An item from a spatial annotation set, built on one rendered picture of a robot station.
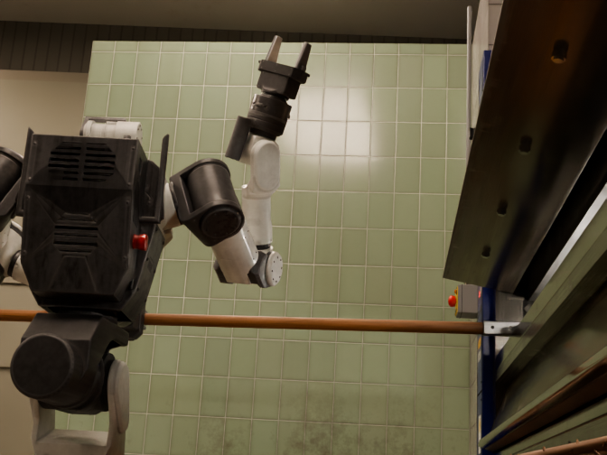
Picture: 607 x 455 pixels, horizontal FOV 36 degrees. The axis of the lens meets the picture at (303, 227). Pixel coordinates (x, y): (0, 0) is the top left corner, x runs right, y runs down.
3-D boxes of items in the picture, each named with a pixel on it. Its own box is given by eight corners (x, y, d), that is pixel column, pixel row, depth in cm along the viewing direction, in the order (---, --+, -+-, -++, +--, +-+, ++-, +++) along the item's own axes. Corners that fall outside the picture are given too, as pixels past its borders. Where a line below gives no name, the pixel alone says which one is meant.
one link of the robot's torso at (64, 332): (73, 402, 157) (87, 298, 162) (-1, 398, 158) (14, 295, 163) (119, 417, 183) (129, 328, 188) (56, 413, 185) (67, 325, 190)
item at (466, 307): (476, 319, 327) (476, 291, 330) (478, 313, 317) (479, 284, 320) (454, 318, 328) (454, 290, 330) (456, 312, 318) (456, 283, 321)
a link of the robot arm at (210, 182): (251, 239, 191) (234, 194, 181) (210, 254, 191) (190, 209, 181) (239, 201, 199) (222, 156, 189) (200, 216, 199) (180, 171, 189)
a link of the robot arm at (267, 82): (295, 66, 200) (277, 119, 201) (319, 78, 208) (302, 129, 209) (250, 55, 207) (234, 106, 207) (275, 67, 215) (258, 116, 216)
